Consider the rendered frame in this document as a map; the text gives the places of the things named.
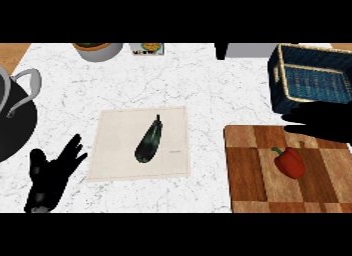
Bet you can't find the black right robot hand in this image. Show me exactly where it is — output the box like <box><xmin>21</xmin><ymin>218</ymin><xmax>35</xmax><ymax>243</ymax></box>
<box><xmin>281</xmin><ymin>99</ymin><xmax>352</xmax><ymax>152</ymax></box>

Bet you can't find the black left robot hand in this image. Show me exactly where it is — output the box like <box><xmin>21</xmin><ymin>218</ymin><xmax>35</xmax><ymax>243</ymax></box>
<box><xmin>24</xmin><ymin>133</ymin><xmax>89</xmax><ymax>211</ymax></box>

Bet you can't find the blue wicker basket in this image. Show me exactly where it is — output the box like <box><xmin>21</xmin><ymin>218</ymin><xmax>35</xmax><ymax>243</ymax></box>
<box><xmin>267</xmin><ymin>43</ymin><xmax>352</xmax><ymax>115</ymax></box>

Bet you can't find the red bell pepper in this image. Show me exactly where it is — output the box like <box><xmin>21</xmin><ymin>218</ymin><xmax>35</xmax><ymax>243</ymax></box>
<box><xmin>271</xmin><ymin>146</ymin><xmax>308</xmax><ymax>180</ymax></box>

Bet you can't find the brown wooden cutting board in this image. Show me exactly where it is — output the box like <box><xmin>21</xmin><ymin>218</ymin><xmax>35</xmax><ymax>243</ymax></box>
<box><xmin>224</xmin><ymin>124</ymin><xmax>352</xmax><ymax>214</ymax></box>

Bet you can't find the beige placemat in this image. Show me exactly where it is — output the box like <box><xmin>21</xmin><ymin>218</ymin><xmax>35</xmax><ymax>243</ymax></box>
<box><xmin>85</xmin><ymin>106</ymin><xmax>193</xmax><ymax>183</ymax></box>

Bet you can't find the dark green eggplant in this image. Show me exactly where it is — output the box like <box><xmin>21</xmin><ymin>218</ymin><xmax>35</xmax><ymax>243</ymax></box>
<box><xmin>134</xmin><ymin>114</ymin><xmax>165</xmax><ymax>164</ymax></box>

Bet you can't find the grey appliance with black part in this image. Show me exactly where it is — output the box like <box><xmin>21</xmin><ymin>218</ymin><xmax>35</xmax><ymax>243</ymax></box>
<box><xmin>213</xmin><ymin>43</ymin><xmax>300</xmax><ymax>61</ymax></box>

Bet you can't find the small printed box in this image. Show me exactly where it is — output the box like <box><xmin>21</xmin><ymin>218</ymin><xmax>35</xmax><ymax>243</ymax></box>
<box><xmin>129</xmin><ymin>43</ymin><xmax>166</xmax><ymax>56</ymax></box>

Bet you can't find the black pot with grey handle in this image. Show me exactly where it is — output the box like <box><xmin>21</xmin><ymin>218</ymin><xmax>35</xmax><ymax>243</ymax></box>
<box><xmin>0</xmin><ymin>62</ymin><xmax>44</xmax><ymax>168</ymax></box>

